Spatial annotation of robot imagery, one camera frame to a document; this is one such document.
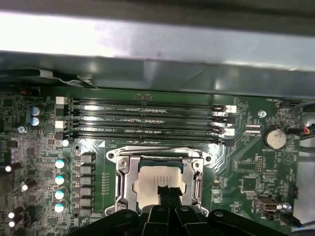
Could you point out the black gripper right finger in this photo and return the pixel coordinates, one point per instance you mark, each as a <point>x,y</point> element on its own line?
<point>189,221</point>

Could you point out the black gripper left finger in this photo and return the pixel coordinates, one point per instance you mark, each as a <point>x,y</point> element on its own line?
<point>157,221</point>

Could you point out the silver topped CPU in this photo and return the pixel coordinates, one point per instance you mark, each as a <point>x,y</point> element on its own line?
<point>147,179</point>

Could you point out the metal socket cover frame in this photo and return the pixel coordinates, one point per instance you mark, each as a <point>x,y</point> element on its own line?
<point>131,177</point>

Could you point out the CPU socket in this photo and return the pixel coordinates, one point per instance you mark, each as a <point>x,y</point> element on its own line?
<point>113,155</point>

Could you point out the green motherboard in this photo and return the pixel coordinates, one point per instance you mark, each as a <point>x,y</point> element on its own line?
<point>246,177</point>

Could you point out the black RAM slot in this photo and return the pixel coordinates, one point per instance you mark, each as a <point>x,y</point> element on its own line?
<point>137,128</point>
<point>137,139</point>
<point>137,118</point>
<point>137,107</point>

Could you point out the round coin battery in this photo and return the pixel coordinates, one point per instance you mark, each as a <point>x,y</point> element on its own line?
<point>275,137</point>

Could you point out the black and silver PC case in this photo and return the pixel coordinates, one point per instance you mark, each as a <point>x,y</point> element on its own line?
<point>172,39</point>

